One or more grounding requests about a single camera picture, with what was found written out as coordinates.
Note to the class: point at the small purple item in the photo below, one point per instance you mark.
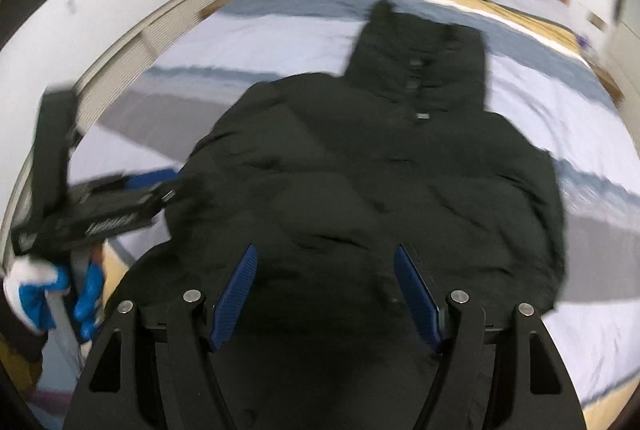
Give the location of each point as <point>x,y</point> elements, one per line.
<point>582,41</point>

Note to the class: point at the white panelled cabinet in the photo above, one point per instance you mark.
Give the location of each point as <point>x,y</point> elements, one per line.
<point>140,44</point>

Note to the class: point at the white louvred wardrobe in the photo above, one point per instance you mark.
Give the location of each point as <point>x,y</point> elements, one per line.
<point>627,34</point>

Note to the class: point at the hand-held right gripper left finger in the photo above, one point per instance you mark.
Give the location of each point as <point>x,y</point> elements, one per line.
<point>235,295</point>

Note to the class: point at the striped duvet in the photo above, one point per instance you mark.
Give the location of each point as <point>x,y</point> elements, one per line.
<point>250,44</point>

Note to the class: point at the wooden nightstand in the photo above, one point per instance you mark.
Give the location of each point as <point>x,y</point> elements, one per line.
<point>612,82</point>

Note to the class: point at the black hooded puffer jacket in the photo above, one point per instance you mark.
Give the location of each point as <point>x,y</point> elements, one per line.
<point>350,185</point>

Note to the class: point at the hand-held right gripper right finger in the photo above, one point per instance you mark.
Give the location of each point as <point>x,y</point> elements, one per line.
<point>415,295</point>

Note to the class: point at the wall socket plate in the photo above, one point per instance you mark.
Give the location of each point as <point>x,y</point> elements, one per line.
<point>597,20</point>

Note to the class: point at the person's left hand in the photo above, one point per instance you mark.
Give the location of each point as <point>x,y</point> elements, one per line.
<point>32,295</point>

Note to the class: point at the person's left forearm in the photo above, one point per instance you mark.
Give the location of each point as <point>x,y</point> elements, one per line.
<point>22,355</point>

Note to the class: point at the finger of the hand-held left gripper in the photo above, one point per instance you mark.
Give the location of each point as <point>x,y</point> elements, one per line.
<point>162,205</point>
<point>152,180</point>

